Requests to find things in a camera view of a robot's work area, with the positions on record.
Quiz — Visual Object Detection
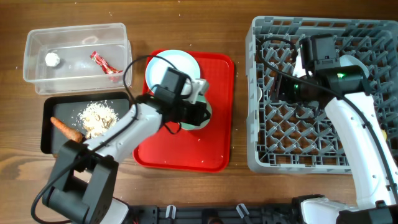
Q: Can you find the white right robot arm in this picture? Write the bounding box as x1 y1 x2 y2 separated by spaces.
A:
278 55 397 223

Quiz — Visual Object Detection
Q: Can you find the red plastic tray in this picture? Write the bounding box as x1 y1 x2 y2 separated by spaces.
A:
132 51 234 172

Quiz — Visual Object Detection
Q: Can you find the clear plastic storage box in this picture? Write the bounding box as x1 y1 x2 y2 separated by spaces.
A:
23 23 132 95

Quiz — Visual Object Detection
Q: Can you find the crumpled white paper ball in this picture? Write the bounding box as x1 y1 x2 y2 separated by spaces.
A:
45 52 61 67

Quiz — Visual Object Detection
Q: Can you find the red snack wrapper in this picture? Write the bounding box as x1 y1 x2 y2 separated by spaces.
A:
90 51 122 74

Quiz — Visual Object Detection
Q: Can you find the yellow plastic cup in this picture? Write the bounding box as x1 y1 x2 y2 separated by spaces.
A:
381 129 387 140

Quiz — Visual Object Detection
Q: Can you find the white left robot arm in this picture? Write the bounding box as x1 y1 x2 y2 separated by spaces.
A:
33 79 210 223

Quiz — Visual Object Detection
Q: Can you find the orange carrot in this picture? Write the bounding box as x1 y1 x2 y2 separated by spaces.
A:
50 117 83 142

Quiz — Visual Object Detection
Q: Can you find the light blue plate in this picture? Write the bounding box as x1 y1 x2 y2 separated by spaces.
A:
146 50 201 90

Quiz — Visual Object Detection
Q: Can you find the black tray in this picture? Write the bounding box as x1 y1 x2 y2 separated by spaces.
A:
40 91 131 154

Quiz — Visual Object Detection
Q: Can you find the light blue bowl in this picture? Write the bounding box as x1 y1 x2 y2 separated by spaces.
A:
340 55 369 78

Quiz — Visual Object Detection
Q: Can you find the green bowl with rice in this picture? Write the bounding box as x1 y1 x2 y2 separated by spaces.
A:
181 95 212 131

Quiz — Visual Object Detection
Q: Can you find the grey dishwasher rack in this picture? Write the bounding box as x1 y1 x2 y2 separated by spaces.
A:
245 16 397 174

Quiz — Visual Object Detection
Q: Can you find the white plastic spoon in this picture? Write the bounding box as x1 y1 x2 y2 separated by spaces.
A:
257 87 262 104

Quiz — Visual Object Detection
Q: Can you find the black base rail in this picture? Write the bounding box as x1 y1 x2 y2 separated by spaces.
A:
127 195 348 224

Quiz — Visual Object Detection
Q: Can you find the white rice pile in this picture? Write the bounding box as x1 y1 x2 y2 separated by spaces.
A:
78 100 119 139

